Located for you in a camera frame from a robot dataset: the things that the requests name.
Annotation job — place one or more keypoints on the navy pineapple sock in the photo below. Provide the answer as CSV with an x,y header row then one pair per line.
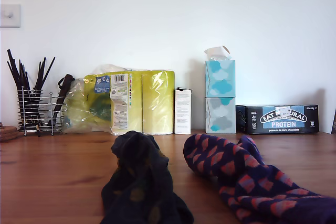
x,y
141,155
109,195

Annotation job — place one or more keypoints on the purple pink patterned sock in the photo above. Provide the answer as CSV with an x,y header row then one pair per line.
x,y
204,153
252,155

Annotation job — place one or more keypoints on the yellow kitchen roll pack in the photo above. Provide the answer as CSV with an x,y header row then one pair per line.
x,y
155,103

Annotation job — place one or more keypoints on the small white carton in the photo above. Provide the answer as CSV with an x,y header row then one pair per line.
x,y
183,111

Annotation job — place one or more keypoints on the grey cloud tissue box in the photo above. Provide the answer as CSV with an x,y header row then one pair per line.
x,y
220,116

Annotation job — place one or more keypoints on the blue cloud tissue box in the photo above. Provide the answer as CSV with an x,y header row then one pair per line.
x,y
220,77

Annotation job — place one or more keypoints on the white tissue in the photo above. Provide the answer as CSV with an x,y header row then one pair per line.
x,y
216,52

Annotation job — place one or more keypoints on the black protein bar box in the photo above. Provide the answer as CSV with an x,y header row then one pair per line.
x,y
283,124

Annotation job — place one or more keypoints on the black stick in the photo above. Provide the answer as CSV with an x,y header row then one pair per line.
x,y
48,70
16,68
40,70
15,75

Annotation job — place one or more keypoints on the round cork coaster stack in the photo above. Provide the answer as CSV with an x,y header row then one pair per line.
x,y
8,132

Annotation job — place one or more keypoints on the dark brown board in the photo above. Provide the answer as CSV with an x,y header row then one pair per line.
x,y
334,123

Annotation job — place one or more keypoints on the white wall switch plate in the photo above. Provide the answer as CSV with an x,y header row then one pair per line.
x,y
10,15

